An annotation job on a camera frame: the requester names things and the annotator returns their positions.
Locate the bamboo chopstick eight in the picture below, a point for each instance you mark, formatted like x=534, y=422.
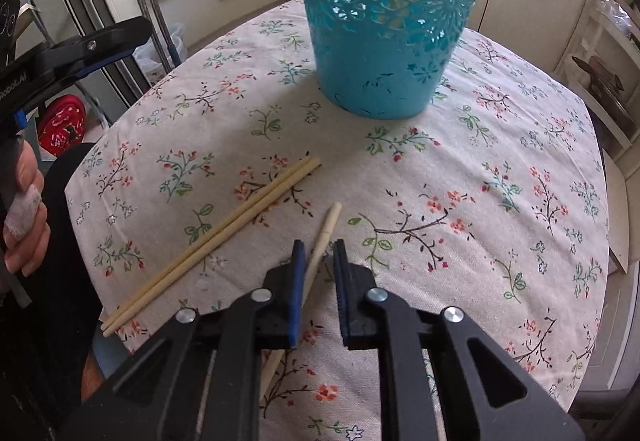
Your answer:
x=215, y=248

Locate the teal perforated plastic basket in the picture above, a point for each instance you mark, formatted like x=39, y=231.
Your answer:
x=382, y=59

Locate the red round tin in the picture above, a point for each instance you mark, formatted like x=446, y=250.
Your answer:
x=63, y=125

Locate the white shelf rack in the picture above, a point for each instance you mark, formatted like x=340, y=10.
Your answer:
x=601, y=65

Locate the floral tablecloth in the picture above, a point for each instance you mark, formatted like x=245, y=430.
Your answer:
x=492, y=200

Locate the bamboo chopstick nine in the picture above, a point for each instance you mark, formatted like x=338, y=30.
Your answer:
x=317, y=254

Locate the left hand with bandage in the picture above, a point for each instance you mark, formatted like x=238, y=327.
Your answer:
x=26, y=232

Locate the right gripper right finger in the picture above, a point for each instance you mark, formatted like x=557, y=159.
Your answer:
x=440, y=372

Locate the wooden stool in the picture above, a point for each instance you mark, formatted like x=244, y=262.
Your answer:
x=618, y=216

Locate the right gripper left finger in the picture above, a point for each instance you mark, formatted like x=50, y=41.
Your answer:
x=198, y=376

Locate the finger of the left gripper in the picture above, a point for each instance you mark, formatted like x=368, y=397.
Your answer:
x=33, y=87
x=100, y=48

